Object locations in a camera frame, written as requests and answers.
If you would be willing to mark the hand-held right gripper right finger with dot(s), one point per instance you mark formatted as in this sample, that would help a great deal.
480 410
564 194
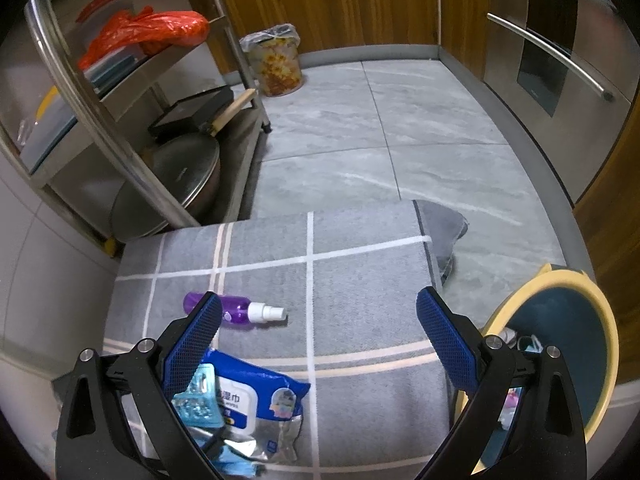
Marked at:
445 332

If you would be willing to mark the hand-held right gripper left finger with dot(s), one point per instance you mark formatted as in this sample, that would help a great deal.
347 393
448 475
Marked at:
197 332

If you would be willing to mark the pink snack wrapper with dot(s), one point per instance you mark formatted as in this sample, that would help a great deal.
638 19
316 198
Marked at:
512 400

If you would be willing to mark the purple spray bottle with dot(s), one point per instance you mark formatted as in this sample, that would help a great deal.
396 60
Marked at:
240 310

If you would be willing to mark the light blue plastic packaging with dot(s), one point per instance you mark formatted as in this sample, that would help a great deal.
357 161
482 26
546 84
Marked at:
200 400

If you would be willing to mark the blue wet wipes packet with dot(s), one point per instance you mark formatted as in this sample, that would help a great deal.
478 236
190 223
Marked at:
260 390

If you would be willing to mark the grey checked cloth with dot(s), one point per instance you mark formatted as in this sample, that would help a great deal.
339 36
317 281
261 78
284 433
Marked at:
360 310

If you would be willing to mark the small yellow object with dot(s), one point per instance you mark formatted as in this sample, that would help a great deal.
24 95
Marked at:
110 246

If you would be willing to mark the stainless steel rack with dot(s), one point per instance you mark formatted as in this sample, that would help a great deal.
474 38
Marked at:
125 160

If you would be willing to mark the curved wooden kitchen cabinet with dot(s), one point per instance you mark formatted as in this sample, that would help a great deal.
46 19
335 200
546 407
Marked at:
615 220

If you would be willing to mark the blue plastic boards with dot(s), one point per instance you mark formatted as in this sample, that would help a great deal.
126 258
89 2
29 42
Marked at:
112 72

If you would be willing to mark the stainless steel oven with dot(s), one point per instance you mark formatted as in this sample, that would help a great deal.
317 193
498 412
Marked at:
565 85

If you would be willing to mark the floral waste bin with liner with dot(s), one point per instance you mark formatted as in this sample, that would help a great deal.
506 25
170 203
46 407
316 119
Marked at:
277 65

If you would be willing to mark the large orange plastic bag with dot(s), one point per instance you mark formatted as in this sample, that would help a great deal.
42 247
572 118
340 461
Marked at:
150 30

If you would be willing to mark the long wooden kitchen cabinet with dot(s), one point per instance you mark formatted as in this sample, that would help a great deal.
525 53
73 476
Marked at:
350 5

